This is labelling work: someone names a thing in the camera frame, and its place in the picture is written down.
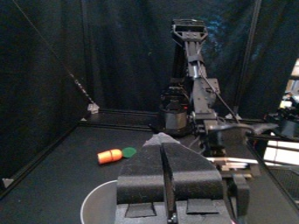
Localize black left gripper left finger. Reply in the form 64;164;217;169
116;132;169;224

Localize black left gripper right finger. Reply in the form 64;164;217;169
160;136;234;224

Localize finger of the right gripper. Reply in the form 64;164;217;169
210;122;252;136
248;122;280;136

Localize pink plate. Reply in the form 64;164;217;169
78;179;120;224

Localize orange toy carrot green top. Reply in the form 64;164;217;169
97;146;137;165

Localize white panel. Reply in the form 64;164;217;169
263;139;299;166

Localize black cloth curtain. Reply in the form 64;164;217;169
0;0;299;179

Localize thin diagonal brace rod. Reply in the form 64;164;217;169
12;0;97;107

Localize silver aluminium rail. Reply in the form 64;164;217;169
204;157;261;172

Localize black table edge rail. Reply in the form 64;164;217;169
0;124;80;200
76;120;164;132

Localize black vertical frame post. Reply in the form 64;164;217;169
232;0;263;116

